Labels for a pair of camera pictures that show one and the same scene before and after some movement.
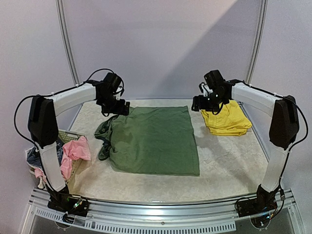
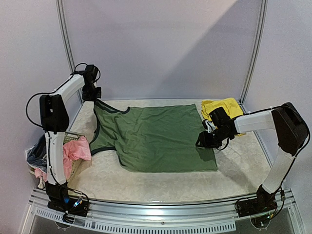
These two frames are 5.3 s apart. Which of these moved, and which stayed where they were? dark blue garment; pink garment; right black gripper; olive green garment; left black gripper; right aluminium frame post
Moved: olive green garment; right black gripper; left black gripper
Stayed: dark blue garment; right aluminium frame post; pink garment
